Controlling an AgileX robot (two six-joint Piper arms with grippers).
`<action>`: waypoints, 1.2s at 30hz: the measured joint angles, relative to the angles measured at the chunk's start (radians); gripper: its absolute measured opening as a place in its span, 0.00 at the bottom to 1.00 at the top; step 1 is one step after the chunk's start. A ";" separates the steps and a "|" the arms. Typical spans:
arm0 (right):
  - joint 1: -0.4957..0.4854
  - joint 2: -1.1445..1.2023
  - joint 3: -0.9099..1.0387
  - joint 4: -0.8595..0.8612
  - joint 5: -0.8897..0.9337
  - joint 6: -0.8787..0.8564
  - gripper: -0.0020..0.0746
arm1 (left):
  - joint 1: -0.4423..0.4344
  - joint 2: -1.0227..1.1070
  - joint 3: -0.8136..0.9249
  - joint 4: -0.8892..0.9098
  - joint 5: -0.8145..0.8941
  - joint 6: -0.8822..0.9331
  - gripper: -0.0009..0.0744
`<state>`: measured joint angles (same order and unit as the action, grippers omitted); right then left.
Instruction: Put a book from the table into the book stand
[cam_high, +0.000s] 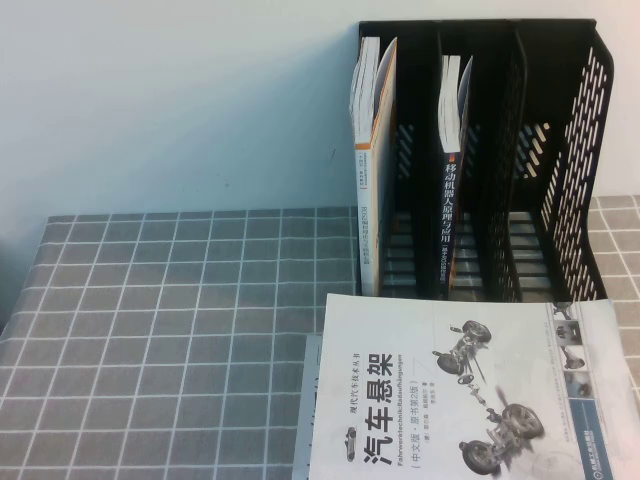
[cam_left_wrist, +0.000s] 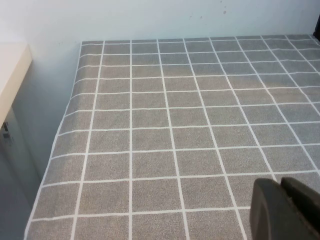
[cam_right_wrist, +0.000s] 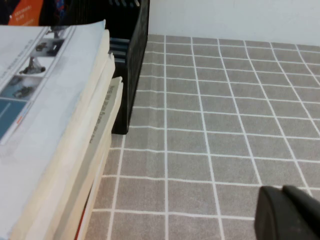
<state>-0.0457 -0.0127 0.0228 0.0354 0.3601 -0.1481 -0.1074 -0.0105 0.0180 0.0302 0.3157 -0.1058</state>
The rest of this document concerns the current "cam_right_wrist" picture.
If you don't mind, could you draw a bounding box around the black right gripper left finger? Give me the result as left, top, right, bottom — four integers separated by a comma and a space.
254, 185, 319, 240

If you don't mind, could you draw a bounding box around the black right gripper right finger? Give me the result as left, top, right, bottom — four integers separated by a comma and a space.
283, 184, 320, 240

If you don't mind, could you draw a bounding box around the white car suspension book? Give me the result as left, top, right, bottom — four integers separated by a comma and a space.
0, 19, 116, 240

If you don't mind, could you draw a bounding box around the pale cover book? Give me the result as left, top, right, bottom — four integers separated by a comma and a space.
74, 139, 112, 240

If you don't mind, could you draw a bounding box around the autonomous driving book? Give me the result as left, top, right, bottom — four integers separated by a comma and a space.
51, 76, 125, 240

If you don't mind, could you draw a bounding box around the black mesh book stand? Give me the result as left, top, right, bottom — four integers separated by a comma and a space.
37, 0, 151, 136

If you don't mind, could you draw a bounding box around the black mobile robot book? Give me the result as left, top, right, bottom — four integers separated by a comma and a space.
41, 0, 76, 26

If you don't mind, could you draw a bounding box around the orange and white book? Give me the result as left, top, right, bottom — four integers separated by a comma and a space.
7, 0, 42, 27

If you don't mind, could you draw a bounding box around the grey checkered tablecloth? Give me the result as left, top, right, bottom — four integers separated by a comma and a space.
82, 34, 320, 240

